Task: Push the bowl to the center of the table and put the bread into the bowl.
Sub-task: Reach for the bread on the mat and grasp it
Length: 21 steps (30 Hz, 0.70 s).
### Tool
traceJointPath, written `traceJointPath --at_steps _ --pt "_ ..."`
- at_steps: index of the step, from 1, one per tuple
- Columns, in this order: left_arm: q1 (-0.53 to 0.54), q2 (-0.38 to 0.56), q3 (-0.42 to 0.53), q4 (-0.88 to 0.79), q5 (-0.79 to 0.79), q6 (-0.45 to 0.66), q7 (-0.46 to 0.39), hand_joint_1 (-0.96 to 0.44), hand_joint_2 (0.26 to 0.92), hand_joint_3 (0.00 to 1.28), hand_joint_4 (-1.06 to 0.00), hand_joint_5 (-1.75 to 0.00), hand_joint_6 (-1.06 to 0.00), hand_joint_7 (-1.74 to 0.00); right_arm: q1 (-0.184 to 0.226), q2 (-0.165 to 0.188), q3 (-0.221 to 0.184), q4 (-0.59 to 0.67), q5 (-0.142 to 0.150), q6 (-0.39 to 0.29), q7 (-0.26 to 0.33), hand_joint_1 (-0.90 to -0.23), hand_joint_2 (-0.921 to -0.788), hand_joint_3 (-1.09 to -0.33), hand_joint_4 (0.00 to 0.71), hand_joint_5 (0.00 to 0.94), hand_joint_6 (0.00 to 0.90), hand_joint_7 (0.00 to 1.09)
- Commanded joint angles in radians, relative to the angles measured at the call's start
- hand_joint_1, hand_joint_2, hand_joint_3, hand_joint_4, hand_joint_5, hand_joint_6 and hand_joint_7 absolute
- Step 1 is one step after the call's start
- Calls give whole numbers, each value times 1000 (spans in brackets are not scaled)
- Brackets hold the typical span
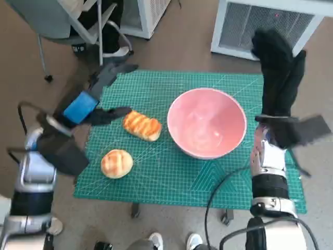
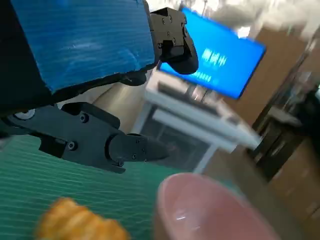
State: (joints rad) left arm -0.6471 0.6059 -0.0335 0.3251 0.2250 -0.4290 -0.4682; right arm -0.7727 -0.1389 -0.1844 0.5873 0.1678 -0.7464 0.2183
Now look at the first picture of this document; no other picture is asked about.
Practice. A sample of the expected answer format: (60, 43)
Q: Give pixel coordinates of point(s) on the black knitted gloved right hand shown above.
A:
(275, 78)

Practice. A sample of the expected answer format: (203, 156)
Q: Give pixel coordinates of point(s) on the pink bowl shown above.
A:
(205, 125)

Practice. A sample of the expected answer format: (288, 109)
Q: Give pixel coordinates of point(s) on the long toy bread loaf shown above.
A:
(141, 125)

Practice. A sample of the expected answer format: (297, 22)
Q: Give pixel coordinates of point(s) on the round toy bread bun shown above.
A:
(117, 164)

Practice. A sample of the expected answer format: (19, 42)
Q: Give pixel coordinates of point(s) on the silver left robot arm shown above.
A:
(33, 179)

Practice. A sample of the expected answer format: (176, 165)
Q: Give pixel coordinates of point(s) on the white air purifier with grille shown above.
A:
(265, 28)

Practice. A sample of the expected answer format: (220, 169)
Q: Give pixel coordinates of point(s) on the white mesh cabinet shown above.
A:
(148, 18)

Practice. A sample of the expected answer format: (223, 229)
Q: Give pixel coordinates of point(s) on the black table leg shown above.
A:
(227, 216)
(135, 210)

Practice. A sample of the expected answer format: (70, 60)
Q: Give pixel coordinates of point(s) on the green cutting mat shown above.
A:
(161, 172)

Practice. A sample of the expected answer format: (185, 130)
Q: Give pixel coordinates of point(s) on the person seated on chair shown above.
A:
(112, 34)

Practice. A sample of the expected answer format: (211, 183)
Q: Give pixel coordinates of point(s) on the person with white shoes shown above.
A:
(156, 240)

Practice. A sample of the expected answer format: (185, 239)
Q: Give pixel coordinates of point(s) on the grey office chair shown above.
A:
(46, 23)

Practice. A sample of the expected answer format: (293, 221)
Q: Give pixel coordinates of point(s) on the small black device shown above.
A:
(102, 246)

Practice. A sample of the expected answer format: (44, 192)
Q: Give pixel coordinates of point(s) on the person with red-marked shoe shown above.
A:
(56, 226)

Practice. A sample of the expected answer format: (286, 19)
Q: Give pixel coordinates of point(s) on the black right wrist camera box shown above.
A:
(309, 129)

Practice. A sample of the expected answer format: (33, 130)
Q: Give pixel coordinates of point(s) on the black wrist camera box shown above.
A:
(62, 156)
(309, 129)

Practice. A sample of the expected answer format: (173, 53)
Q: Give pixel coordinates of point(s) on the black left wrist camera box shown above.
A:
(62, 156)

